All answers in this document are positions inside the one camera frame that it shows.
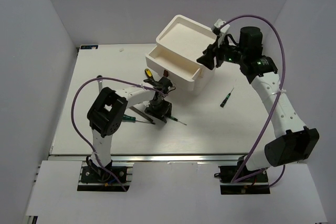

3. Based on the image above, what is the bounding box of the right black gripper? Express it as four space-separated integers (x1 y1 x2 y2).
196 36 246 70

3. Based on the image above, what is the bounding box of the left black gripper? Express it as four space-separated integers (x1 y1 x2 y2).
144 99 172 123

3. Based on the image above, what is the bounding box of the precision screwdriver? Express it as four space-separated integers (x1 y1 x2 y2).
220 87 234 108
168 115 187 126

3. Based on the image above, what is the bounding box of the white drawer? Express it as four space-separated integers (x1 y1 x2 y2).
145 46 201 86

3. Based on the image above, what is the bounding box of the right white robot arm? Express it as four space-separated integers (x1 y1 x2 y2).
197 26 320 182

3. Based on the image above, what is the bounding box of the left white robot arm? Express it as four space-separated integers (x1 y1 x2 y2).
87 77 173 182

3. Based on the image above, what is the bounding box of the grey metal file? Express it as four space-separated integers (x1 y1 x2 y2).
129 106 155 124

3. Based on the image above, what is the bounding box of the white drawer cabinet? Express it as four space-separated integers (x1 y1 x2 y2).
156 15 216 95

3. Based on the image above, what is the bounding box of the silver ratchet wrench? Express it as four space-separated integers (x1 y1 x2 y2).
97 75 103 89

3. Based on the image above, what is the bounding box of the blue label left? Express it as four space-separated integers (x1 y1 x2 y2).
80 45 98 50

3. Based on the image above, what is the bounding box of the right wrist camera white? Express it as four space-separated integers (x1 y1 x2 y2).
211 19 230 37

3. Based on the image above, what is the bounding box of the green handle screwdriver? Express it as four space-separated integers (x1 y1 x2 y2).
122 114 154 124

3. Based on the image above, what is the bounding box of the yellow handle screwdriver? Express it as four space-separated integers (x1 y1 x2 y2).
144 68 154 80

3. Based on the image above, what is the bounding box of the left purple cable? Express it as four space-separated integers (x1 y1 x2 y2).
71 77 176 192

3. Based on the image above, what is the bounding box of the purple cable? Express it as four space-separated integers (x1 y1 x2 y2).
223 14 287 188
71 77 176 192

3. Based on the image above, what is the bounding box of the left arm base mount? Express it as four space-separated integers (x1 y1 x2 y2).
77 165 133 193

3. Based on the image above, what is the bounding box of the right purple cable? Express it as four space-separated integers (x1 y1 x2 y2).
223 14 287 188

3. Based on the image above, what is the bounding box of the aluminium rail front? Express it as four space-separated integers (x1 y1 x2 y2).
48 154 242 162

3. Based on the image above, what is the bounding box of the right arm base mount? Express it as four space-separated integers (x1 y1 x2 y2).
214 166 270 195

